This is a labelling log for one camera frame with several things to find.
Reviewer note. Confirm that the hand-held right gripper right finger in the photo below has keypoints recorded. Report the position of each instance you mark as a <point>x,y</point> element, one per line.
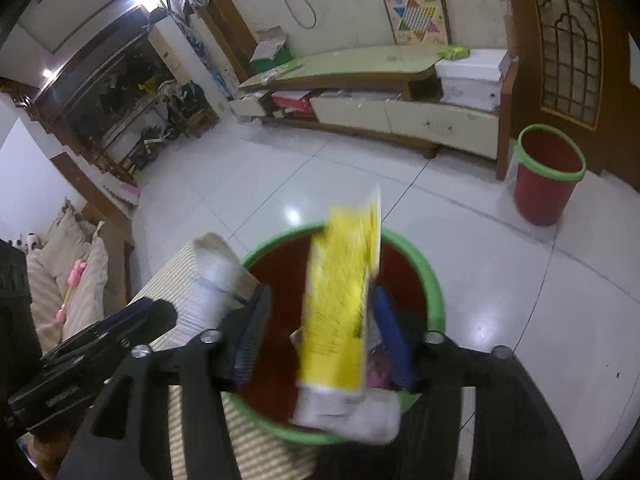
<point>395,340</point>

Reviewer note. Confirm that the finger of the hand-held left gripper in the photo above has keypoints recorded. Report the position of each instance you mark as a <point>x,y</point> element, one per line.
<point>135,317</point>

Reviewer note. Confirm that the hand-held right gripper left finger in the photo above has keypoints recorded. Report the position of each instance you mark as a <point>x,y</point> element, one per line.
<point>250,340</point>

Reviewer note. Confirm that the pink wrapper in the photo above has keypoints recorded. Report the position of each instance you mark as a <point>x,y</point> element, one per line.
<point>377,370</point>

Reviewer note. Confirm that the red bin with green rim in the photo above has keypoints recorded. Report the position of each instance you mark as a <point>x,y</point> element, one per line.
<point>277,387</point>
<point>547,180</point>

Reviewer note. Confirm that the long yellow box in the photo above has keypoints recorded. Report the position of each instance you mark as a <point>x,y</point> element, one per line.
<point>335,310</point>

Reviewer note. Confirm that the white grey carton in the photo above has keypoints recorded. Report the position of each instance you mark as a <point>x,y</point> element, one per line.
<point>215,275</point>

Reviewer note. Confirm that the sofa with striped cover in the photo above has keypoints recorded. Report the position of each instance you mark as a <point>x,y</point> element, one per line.
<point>85,280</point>

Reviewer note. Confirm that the pink toy wand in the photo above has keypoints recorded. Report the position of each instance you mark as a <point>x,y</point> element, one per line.
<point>72,285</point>

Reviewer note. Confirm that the yellow striped tablecloth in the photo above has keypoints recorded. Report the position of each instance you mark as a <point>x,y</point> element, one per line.
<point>255,440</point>

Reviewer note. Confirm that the beige cushion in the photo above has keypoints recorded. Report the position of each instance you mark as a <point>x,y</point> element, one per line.
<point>62,247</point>

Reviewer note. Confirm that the pink white foam mats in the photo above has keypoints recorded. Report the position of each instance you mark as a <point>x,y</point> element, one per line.
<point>122,190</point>

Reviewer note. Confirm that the spotted plush toy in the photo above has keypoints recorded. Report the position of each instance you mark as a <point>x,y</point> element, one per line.
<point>25,241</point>

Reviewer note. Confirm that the white balance bike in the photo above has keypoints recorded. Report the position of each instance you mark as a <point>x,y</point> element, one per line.
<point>152,141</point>

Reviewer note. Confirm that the small wooden stool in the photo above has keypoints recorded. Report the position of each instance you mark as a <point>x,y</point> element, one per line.
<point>202,122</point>

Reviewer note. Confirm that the dark baby stroller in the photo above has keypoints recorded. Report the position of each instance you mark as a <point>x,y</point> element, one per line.
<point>187,102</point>

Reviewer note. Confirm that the wooden television cabinet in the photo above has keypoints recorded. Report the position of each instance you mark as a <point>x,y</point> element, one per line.
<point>400,110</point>

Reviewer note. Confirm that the red flat box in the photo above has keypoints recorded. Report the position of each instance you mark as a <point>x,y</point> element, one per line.
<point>295,102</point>

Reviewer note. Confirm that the standing air conditioner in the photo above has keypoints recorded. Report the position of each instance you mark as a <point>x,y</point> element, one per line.
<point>170,55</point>

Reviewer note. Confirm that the green plastic bag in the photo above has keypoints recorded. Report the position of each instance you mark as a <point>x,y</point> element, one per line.
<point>282,71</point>

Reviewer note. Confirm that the white storage box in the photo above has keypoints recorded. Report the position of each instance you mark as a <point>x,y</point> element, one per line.
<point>472,80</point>

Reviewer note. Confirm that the open cardboard box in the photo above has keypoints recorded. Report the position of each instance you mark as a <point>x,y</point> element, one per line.
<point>270,52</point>

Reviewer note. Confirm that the small green packet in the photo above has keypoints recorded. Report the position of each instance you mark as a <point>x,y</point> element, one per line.
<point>455,52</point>

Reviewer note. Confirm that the star checkers board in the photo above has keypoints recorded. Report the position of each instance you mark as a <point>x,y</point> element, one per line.
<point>417,17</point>

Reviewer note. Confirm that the wooden lattice door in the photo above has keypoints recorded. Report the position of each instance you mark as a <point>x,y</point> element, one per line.
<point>565,45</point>

